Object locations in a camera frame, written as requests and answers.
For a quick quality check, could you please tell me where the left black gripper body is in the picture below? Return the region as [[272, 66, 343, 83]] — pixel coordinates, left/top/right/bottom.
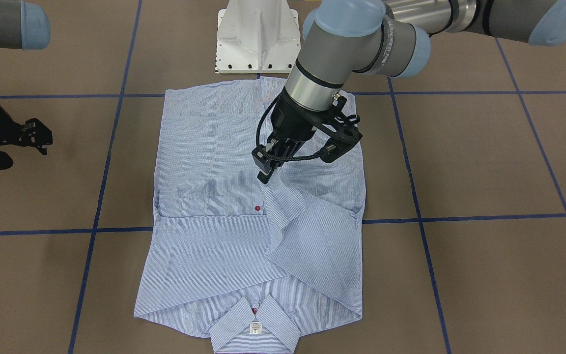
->
[[267, 91, 324, 163]]

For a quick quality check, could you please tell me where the blue striped button shirt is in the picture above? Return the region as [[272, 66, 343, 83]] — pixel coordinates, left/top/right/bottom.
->
[[133, 78, 366, 354]]

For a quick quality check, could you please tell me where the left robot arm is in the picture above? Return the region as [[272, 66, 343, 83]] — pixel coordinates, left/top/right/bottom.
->
[[252, 0, 566, 184]]

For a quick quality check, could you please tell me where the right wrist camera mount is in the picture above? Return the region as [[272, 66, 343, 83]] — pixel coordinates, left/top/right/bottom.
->
[[18, 118, 53, 155]]

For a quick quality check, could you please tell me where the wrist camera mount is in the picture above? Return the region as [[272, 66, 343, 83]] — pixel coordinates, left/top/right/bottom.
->
[[312, 94, 362, 163], [18, 118, 53, 155]]

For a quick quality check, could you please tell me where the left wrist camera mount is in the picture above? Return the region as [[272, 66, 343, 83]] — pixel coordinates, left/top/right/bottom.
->
[[312, 94, 362, 163]]

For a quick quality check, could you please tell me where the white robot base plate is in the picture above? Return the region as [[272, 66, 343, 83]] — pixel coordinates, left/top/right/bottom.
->
[[215, 0, 301, 74]]

